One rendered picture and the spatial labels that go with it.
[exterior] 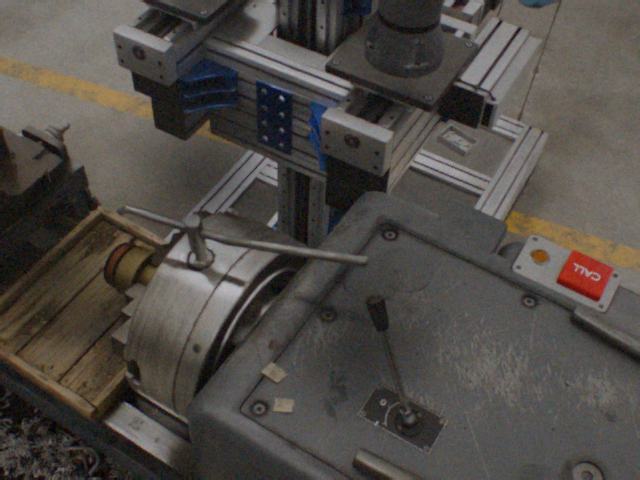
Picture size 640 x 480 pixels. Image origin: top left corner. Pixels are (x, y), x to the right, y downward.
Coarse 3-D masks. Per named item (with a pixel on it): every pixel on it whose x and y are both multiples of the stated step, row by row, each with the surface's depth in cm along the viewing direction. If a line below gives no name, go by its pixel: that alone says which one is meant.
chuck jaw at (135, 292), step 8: (136, 288) 119; (144, 288) 119; (128, 296) 118; (136, 296) 118; (128, 304) 116; (136, 304) 117; (128, 312) 115; (128, 320) 114; (120, 328) 113; (128, 328) 113; (112, 336) 112; (120, 336) 112; (112, 344) 113; (120, 344) 112; (120, 352) 113; (128, 360) 110; (128, 368) 111; (136, 368) 110; (136, 376) 111
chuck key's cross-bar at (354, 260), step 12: (144, 216) 102; (156, 216) 102; (180, 228) 101; (216, 240) 100; (228, 240) 100; (240, 240) 99; (252, 240) 99; (276, 252) 97; (288, 252) 96; (300, 252) 95; (312, 252) 95; (324, 252) 94; (348, 264) 93; (360, 264) 92
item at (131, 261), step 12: (120, 252) 122; (132, 252) 122; (144, 252) 122; (108, 264) 122; (120, 264) 121; (132, 264) 120; (144, 264) 121; (108, 276) 122; (120, 276) 121; (132, 276) 119; (144, 276) 120; (120, 288) 122
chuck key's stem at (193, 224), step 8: (192, 216) 100; (184, 224) 100; (192, 224) 99; (200, 224) 100; (192, 232) 100; (192, 240) 101; (200, 240) 102; (192, 248) 103; (200, 248) 103; (200, 256) 105
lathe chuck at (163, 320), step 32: (224, 224) 112; (256, 224) 115; (224, 256) 107; (160, 288) 105; (192, 288) 105; (160, 320) 105; (192, 320) 103; (128, 352) 108; (160, 352) 105; (160, 384) 107
